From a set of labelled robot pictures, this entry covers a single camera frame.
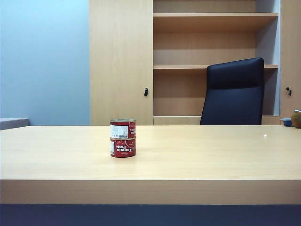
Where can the black cabinet key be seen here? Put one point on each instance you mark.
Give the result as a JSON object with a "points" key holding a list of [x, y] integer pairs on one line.
{"points": [[146, 92], [289, 91]]}

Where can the black office chair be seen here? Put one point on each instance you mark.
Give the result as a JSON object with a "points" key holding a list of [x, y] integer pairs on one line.
{"points": [[232, 94]]}

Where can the grey low cabinet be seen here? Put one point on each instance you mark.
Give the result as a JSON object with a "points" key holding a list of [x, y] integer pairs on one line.
{"points": [[13, 123]]}

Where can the small blue cup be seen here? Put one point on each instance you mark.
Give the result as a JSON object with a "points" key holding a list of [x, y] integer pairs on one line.
{"points": [[287, 122]]}

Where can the red tomato paste can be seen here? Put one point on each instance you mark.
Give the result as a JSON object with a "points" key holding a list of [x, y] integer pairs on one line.
{"points": [[123, 147], [122, 128]]}

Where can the brown round object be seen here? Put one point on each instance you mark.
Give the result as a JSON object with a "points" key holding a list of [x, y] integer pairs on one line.
{"points": [[296, 118]]}

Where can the wooden shelf cabinet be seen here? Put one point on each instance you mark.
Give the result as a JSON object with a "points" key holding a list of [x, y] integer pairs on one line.
{"points": [[178, 61]]}

